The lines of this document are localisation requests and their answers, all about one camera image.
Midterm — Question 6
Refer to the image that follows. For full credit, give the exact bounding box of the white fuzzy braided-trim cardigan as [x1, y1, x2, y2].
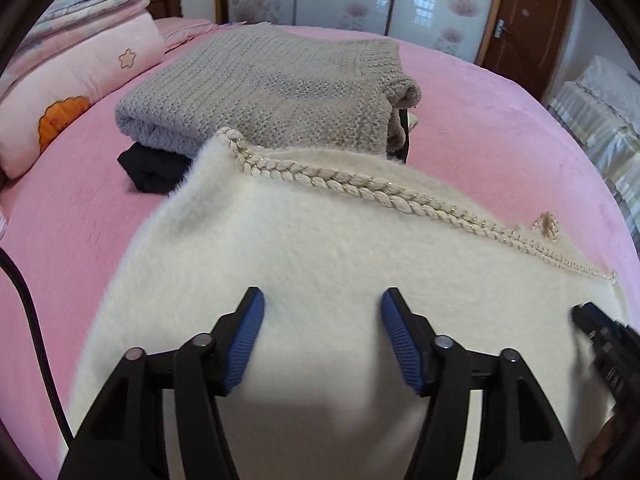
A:
[67, 127, 632, 480]

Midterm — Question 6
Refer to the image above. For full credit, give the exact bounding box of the white lace-covered furniture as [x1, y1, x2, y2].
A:
[547, 55, 640, 236]

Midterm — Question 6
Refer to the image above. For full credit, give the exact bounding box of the dark wooden headboard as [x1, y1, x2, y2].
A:
[144, 0, 185, 21]

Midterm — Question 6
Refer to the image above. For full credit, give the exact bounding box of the folded grey knit sweater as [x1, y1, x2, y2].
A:
[115, 24, 422, 161]

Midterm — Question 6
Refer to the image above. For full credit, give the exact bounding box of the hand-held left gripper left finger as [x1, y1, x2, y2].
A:
[57, 286, 265, 480]

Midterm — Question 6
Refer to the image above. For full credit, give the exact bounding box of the folded blue patterned quilt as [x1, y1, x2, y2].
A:
[20, 0, 151, 48]

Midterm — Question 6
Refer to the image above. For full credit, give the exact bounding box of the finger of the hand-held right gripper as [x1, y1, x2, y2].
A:
[571, 301, 640, 401]

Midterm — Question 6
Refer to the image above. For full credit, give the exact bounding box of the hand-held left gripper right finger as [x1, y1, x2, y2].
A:
[381, 287, 576, 480]

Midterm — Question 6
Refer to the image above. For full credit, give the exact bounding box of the brown wooden door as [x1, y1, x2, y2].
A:
[480, 0, 576, 103]

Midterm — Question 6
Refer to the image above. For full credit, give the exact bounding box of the pink bed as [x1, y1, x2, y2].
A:
[0, 17, 640, 480]

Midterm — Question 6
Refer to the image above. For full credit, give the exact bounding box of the thick black cable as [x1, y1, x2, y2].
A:
[0, 247, 73, 446]

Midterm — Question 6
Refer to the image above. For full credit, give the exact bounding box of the pink pillow with flower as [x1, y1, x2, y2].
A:
[0, 12, 166, 181]

